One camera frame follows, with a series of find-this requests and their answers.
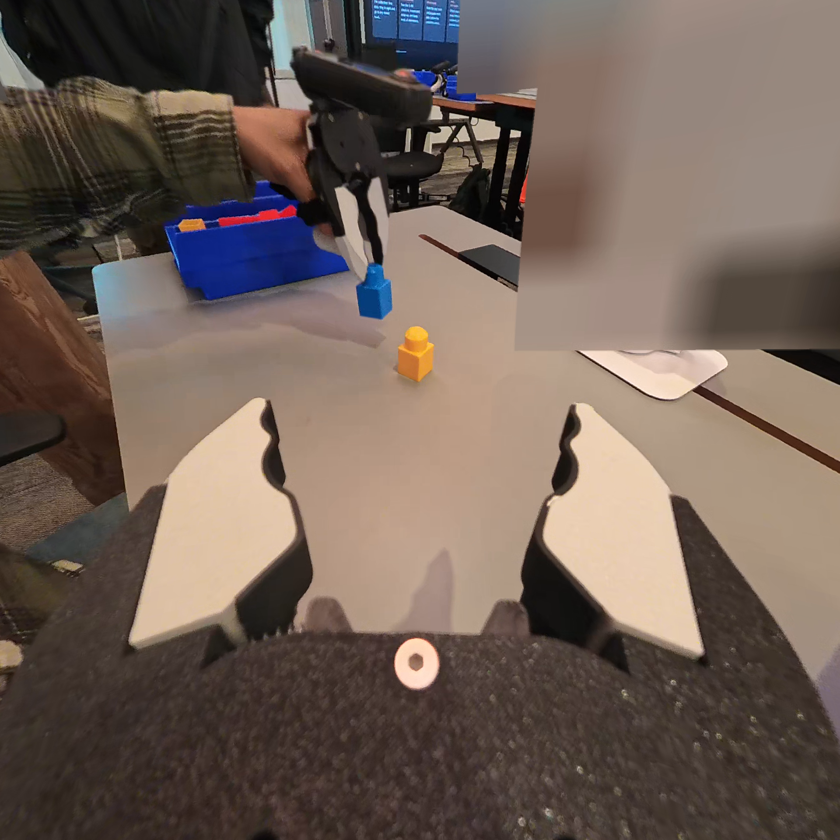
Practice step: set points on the wooden pillar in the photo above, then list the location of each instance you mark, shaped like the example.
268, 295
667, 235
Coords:
46, 361

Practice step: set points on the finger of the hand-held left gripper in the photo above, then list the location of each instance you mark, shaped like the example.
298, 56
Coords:
379, 203
351, 223

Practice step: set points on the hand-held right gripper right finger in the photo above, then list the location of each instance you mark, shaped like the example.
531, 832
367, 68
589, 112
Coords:
617, 544

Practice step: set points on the black office stool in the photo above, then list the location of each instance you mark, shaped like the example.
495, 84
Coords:
410, 164

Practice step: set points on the wall display screen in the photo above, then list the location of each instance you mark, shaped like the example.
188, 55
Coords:
410, 19

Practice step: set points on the blue plastic bin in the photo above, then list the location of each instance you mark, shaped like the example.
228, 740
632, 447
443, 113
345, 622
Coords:
249, 262

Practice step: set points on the person's left hand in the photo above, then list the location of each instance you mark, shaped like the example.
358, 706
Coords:
275, 144

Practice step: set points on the orange toy block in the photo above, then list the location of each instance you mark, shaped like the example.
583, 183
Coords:
415, 361

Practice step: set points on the white document stand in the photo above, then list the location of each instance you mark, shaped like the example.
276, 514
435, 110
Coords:
663, 374

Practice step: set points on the brown background table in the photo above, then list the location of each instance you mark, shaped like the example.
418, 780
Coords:
499, 102

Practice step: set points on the blue toy block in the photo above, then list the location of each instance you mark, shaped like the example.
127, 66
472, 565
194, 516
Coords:
375, 298

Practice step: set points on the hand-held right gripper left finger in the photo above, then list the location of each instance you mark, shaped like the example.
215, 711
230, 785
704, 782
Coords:
216, 531

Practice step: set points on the pile of colourful toy blocks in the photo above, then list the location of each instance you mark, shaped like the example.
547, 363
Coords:
256, 216

